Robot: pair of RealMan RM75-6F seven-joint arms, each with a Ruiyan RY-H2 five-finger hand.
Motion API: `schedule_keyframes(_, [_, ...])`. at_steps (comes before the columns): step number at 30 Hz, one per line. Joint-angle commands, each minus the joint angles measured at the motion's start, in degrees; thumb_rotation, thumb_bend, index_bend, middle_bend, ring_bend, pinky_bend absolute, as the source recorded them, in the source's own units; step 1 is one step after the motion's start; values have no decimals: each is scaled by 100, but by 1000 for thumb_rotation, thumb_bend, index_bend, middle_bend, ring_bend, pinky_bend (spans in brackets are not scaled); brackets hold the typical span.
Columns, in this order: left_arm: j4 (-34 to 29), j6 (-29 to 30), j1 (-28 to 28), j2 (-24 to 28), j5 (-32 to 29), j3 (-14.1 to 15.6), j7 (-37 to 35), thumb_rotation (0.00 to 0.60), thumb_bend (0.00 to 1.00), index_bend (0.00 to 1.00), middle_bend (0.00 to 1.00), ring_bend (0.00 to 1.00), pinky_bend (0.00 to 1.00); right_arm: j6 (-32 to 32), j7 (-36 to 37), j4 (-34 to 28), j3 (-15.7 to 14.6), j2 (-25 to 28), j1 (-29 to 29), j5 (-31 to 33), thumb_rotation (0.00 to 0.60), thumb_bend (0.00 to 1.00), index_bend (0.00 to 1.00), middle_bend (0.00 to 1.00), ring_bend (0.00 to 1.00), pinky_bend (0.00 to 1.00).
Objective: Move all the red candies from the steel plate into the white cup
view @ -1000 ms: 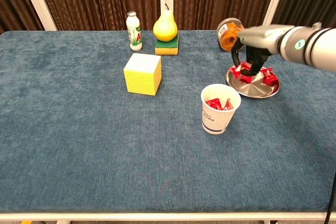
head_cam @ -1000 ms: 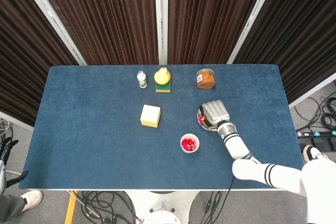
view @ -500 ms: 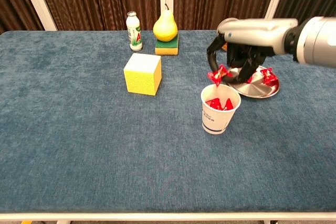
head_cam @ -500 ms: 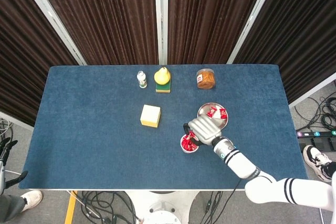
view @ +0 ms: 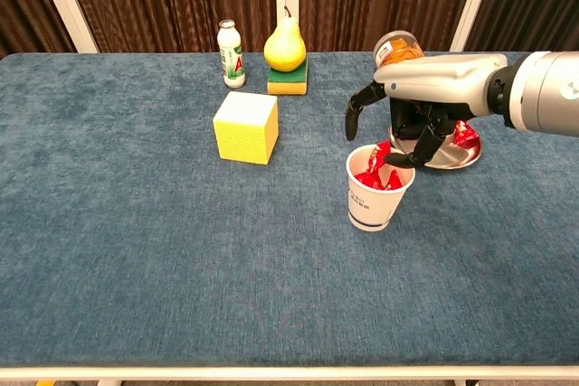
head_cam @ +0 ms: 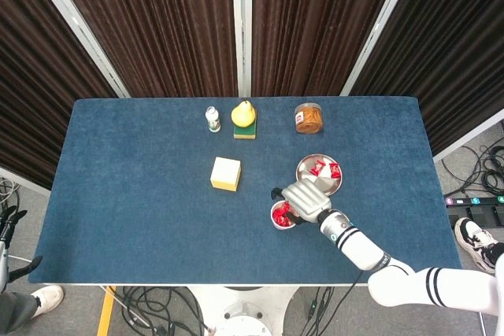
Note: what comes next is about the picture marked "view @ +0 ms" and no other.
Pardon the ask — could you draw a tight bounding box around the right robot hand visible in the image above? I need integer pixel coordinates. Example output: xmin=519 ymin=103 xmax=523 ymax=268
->
xmin=345 ymin=52 xmax=510 ymax=169

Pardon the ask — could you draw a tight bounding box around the round metal plate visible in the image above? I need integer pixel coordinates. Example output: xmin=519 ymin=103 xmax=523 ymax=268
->
xmin=388 ymin=126 xmax=483 ymax=171

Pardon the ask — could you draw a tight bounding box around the white paper cup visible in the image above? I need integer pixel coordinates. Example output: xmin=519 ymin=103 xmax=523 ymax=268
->
xmin=346 ymin=144 xmax=416 ymax=232

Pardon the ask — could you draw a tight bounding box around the clear jar of orange snacks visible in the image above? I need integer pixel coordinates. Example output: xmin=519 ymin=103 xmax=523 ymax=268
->
xmin=373 ymin=30 xmax=426 ymax=70

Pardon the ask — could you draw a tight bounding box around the green yellow sponge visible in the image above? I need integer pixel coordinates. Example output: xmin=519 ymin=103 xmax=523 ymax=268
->
xmin=266 ymin=58 xmax=309 ymax=97

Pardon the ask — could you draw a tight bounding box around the yellow pear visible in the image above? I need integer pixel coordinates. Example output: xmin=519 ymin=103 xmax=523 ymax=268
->
xmin=263 ymin=5 xmax=308 ymax=73

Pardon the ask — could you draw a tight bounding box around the yellow cube with white top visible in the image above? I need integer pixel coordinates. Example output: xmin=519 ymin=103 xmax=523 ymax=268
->
xmin=212 ymin=90 xmax=280 ymax=166

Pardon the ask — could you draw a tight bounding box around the small white drink bottle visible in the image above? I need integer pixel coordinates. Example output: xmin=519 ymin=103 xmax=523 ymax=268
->
xmin=216 ymin=19 xmax=247 ymax=89

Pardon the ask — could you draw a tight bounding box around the blue table mat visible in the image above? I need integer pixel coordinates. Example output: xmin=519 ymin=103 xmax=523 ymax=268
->
xmin=0 ymin=51 xmax=579 ymax=368

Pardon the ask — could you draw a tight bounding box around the white table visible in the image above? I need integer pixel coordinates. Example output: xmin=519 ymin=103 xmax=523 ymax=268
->
xmin=0 ymin=365 xmax=579 ymax=382

